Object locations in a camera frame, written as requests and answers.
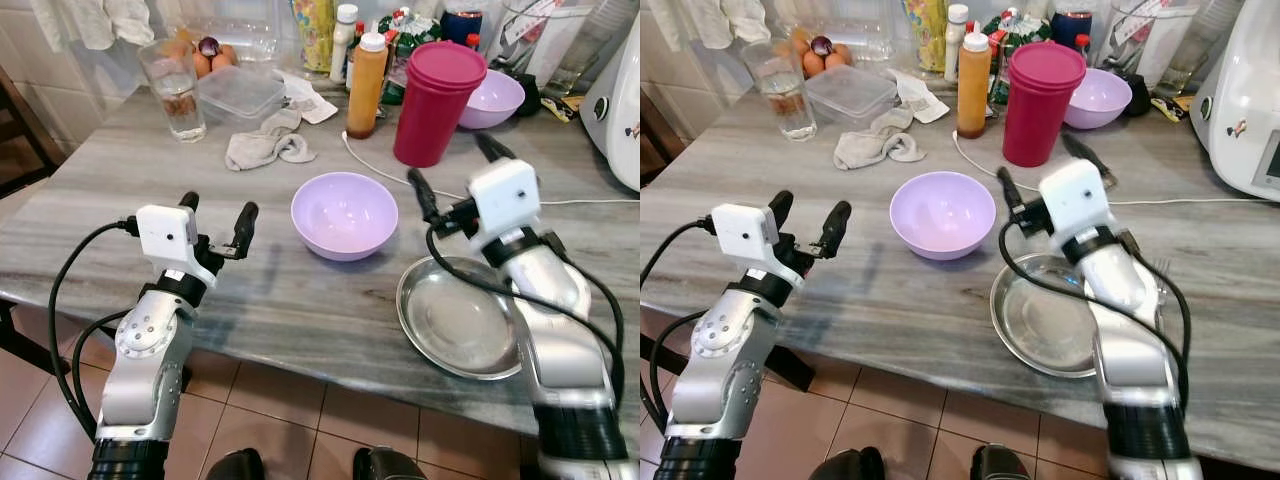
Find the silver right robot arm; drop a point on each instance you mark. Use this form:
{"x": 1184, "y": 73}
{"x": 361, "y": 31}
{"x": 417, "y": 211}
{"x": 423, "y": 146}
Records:
{"x": 560, "y": 340}
{"x": 1130, "y": 340}

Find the yellow and black packet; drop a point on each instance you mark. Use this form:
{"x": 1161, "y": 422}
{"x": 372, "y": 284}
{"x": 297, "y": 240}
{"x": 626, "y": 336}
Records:
{"x": 1170, "y": 107}
{"x": 562, "y": 108}

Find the steel fork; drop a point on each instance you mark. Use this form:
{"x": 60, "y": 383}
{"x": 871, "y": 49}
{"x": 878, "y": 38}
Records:
{"x": 1160, "y": 268}

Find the black robot foot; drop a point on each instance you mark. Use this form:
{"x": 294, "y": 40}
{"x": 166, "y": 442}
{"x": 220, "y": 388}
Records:
{"x": 848, "y": 466}
{"x": 1000, "y": 464}
{"x": 388, "y": 466}
{"x": 237, "y": 466}

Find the white plastic bottle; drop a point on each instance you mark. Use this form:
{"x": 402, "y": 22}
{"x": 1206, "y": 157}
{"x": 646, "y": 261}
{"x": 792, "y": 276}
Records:
{"x": 956, "y": 45}
{"x": 343, "y": 45}

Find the purple onion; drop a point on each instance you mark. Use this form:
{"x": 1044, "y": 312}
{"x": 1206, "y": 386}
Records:
{"x": 821, "y": 46}
{"x": 209, "y": 47}

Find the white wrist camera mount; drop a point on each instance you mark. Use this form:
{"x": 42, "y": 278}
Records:
{"x": 1075, "y": 200}
{"x": 505, "y": 195}
{"x": 742, "y": 235}
{"x": 165, "y": 235}

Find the hanging white towel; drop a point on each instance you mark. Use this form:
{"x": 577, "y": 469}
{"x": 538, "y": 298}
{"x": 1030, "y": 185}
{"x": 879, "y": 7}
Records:
{"x": 715, "y": 20}
{"x": 95, "y": 20}

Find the dark wooden chair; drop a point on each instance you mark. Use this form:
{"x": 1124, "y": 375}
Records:
{"x": 20, "y": 140}
{"x": 660, "y": 135}

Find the black right robot foot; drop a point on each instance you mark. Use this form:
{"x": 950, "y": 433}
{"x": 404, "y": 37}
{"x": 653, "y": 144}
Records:
{"x": 388, "y": 466}
{"x": 1000, "y": 464}

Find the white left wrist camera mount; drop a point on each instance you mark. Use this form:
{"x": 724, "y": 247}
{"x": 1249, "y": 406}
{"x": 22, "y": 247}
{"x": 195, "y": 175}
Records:
{"x": 742, "y": 235}
{"x": 165, "y": 235}

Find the clear lidded plastic container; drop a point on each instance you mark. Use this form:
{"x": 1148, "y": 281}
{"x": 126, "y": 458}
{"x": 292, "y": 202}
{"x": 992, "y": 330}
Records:
{"x": 850, "y": 95}
{"x": 240, "y": 95}

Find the clear drinking glass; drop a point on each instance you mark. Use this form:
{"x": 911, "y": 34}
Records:
{"x": 175, "y": 90}
{"x": 782, "y": 90}

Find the dark blue can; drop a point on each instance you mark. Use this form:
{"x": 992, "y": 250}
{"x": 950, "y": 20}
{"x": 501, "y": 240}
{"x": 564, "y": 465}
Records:
{"x": 1070, "y": 28}
{"x": 462, "y": 28}

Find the white paper napkin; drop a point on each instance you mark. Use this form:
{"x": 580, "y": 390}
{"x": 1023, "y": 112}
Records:
{"x": 312, "y": 100}
{"x": 925, "y": 98}

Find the clear plastic jug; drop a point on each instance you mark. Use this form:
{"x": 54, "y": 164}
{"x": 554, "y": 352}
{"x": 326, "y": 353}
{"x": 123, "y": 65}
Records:
{"x": 545, "y": 40}
{"x": 1150, "y": 40}

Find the white kitchen appliance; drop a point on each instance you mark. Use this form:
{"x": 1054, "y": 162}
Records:
{"x": 1240, "y": 110}
{"x": 615, "y": 110}

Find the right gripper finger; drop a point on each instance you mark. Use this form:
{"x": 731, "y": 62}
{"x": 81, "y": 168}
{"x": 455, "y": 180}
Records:
{"x": 494, "y": 150}
{"x": 1010, "y": 188}
{"x": 423, "y": 195}
{"x": 1080, "y": 150}

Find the crumpled grey cloth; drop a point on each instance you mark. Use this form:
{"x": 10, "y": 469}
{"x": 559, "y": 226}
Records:
{"x": 262, "y": 145}
{"x": 870, "y": 145}

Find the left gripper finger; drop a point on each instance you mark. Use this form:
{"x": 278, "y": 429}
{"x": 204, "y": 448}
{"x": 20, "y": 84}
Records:
{"x": 189, "y": 201}
{"x": 245, "y": 228}
{"x": 837, "y": 226}
{"x": 781, "y": 208}

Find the green food package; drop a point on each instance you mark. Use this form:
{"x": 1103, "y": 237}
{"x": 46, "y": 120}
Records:
{"x": 410, "y": 35}
{"x": 1010, "y": 35}

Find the small black object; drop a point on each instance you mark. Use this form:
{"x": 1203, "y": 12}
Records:
{"x": 1135, "y": 95}
{"x": 527, "y": 95}

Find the orange sauce squeeze bottle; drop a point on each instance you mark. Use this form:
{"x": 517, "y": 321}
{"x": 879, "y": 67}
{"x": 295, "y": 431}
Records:
{"x": 972, "y": 90}
{"x": 365, "y": 90}

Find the round steel plate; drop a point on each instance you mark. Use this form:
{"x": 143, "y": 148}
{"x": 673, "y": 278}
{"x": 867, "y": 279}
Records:
{"x": 1040, "y": 320}
{"x": 455, "y": 320}

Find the large lilac plastic bowl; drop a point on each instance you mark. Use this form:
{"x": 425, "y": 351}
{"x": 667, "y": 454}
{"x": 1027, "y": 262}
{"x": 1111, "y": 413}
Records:
{"x": 344, "y": 220}
{"x": 942, "y": 218}

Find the black left robot foot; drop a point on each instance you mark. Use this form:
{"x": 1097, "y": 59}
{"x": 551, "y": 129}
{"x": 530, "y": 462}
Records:
{"x": 848, "y": 466}
{"x": 237, "y": 466}

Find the small lilac plastic bowl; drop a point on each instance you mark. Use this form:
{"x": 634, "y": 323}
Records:
{"x": 495, "y": 100}
{"x": 1100, "y": 100}

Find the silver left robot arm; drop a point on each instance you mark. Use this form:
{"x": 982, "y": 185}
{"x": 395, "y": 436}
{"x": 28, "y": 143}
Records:
{"x": 715, "y": 370}
{"x": 148, "y": 360}

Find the maroon plastic tumbler with lid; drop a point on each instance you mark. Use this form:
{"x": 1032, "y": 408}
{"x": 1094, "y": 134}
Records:
{"x": 1040, "y": 100}
{"x": 435, "y": 100}

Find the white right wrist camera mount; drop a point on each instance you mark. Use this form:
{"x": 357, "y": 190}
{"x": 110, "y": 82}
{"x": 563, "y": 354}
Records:
{"x": 505, "y": 195}
{"x": 1075, "y": 200}

